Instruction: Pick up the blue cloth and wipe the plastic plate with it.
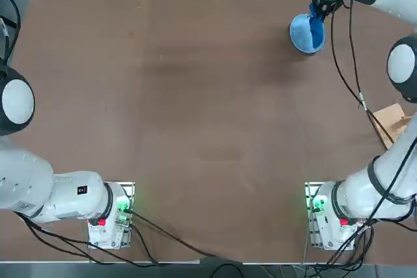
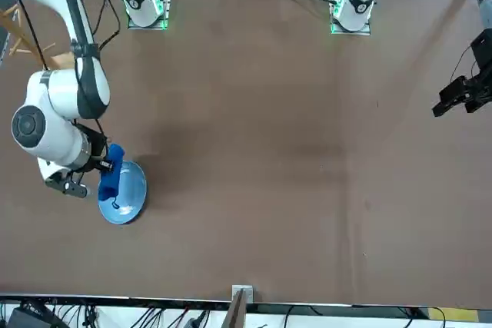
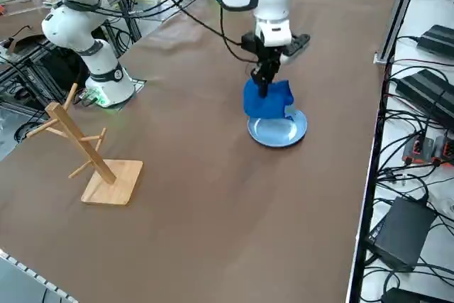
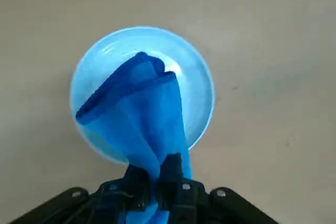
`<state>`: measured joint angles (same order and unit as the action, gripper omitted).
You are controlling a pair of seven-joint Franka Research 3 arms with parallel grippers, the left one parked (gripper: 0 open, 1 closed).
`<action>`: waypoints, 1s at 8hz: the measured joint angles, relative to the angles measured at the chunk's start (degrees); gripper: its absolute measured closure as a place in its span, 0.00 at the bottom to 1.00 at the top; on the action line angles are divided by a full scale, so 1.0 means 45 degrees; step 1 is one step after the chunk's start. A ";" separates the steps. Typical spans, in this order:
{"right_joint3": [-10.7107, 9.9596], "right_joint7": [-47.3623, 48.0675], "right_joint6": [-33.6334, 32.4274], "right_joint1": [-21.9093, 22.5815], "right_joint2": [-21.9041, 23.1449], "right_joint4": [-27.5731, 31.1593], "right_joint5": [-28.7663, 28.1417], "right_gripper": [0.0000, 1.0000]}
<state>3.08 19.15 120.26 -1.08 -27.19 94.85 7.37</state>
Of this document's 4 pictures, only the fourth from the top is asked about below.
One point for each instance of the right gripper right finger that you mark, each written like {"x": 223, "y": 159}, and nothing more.
{"x": 189, "y": 203}

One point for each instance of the light blue plastic plate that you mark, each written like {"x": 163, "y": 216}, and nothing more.
{"x": 189, "y": 58}

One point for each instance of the blue cloth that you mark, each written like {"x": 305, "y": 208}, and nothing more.
{"x": 147, "y": 108}

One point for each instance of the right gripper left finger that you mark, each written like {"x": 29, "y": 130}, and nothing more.
{"x": 115, "y": 197}

